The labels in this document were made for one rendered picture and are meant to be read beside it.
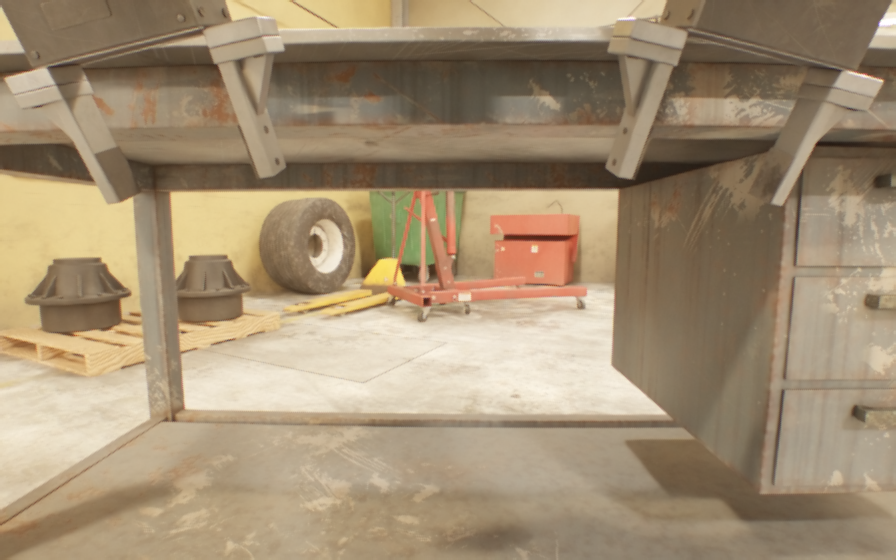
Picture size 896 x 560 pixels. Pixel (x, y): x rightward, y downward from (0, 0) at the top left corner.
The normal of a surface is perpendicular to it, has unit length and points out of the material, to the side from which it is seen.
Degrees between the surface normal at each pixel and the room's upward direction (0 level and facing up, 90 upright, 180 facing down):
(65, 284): 76
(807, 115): 83
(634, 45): 113
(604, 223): 90
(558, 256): 90
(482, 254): 90
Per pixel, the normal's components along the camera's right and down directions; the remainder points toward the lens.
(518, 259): -0.46, 0.10
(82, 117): 0.98, -0.11
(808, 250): -0.02, 0.11
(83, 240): 0.89, 0.05
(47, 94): -0.07, 0.49
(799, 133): -0.98, -0.11
